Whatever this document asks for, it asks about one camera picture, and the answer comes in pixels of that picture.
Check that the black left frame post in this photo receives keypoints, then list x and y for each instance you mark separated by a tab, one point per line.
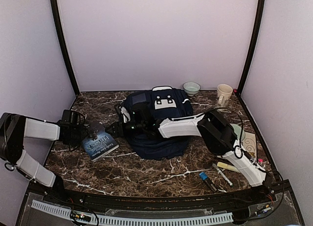
63	45

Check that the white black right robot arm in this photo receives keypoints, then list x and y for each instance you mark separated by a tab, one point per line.
217	133

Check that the square floral plate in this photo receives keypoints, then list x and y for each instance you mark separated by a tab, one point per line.
249	143

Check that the white marker pen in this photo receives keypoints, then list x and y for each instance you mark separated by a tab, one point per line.
222	174

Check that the black marker blue cap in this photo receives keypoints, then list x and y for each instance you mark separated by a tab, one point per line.
204	177

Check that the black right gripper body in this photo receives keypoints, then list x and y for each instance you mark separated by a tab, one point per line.
140	127

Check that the yellow highlighter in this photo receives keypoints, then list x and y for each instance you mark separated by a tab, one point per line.
227	167

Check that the cream ceramic mug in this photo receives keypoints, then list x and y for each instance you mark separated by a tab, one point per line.
224	93

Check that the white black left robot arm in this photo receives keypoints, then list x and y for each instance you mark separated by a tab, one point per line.
16	130

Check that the black right frame post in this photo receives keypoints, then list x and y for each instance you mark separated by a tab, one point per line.
252	45

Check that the navy blue student backpack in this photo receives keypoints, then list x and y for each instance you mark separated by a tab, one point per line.
163	102

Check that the celadon bowl at back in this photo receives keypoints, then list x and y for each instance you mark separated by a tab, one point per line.
191	88

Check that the celadon bowl on plate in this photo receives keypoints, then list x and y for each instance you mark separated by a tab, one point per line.
238	131

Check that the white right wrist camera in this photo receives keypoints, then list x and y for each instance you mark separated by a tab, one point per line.
125	114

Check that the black frame post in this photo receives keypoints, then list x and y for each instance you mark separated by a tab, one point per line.
252	45
63	45

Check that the grey slotted cable duct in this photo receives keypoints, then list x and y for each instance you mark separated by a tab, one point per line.
132	218

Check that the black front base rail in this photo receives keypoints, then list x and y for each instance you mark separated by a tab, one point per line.
241	200

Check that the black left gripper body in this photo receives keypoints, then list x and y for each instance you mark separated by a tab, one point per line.
88	132

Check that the dark blue novel book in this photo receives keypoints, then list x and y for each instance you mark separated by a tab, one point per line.
100	146

